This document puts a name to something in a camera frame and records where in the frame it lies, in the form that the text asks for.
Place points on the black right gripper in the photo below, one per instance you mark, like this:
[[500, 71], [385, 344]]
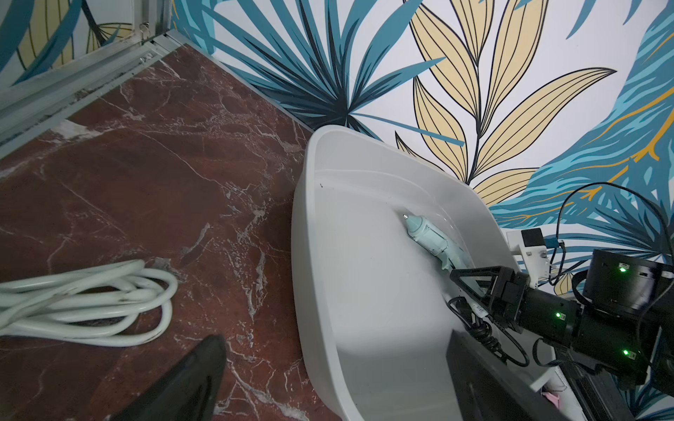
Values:
[[504, 295]]

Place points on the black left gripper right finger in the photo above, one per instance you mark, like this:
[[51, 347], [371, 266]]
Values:
[[487, 390]]

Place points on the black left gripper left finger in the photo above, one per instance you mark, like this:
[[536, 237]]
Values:
[[188, 391]]

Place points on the mint green glue gun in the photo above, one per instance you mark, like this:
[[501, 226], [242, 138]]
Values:
[[451, 255]]

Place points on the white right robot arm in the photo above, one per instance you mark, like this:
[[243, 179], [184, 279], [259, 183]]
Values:
[[620, 316]]

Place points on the grey plastic storage box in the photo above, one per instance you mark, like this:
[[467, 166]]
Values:
[[371, 303]]

